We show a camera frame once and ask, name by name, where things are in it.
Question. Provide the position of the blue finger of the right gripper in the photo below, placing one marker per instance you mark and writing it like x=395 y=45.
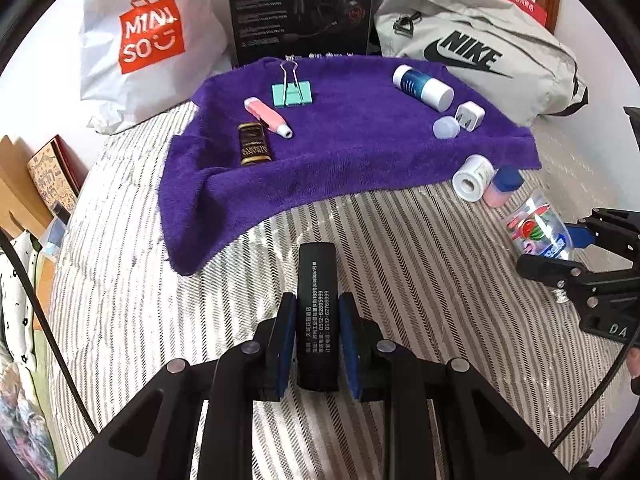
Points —
x=581 y=235

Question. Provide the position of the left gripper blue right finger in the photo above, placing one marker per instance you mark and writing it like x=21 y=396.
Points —
x=362 y=364

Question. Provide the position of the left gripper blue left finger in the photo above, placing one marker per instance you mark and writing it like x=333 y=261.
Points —
x=279 y=349

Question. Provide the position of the black rectangular box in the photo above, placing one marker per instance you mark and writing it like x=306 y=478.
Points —
x=317 y=319

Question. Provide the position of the white USB charger cube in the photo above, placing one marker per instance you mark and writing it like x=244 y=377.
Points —
x=469 y=115

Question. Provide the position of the white round USB light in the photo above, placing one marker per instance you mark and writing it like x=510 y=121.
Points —
x=445 y=128

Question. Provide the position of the black gold Grand Reserve box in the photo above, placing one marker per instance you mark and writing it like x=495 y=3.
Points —
x=254 y=148

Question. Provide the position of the pink grey marker tube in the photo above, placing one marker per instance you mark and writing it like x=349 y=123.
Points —
x=272 y=119

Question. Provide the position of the person right hand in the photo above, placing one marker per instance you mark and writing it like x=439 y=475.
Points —
x=633 y=362

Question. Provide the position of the clear pill bottle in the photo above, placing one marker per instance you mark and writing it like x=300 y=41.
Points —
x=535 y=229

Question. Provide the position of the white tape roll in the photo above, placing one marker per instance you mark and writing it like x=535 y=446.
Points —
x=473 y=178

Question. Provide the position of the grey Nike bag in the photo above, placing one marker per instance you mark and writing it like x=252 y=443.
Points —
x=492 y=46

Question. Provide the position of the white blue cylindrical bottle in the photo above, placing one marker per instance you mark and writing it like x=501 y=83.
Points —
x=427 y=89

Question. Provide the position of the purple towel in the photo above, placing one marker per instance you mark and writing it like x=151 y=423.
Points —
x=359 y=133

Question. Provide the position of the teal binder clip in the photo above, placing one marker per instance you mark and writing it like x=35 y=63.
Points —
x=291 y=91

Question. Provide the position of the patterned book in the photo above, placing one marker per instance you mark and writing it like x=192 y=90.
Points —
x=57 y=174

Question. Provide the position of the black headset box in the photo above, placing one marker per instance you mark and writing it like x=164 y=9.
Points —
x=281 y=28

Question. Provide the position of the white Miniso shopping bag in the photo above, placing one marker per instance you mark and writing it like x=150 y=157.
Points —
x=142 y=57

